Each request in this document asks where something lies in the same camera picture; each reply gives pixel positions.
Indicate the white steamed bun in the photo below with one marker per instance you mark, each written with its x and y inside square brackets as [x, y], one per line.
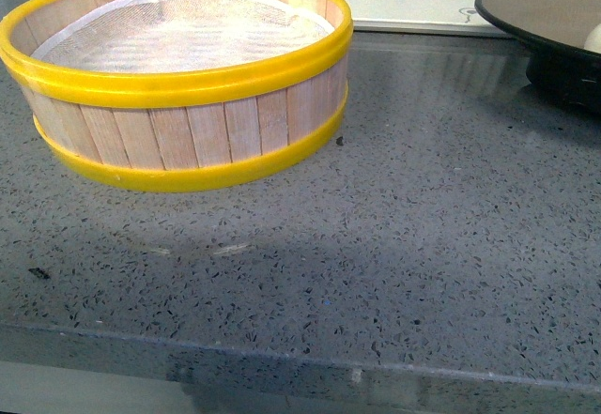
[593, 41]

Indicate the yellow rimmed bamboo steamer basket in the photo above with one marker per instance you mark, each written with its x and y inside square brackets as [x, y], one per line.
[182, 131]

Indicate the brown plate with black rim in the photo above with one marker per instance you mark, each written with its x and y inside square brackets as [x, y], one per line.
[554, 31]

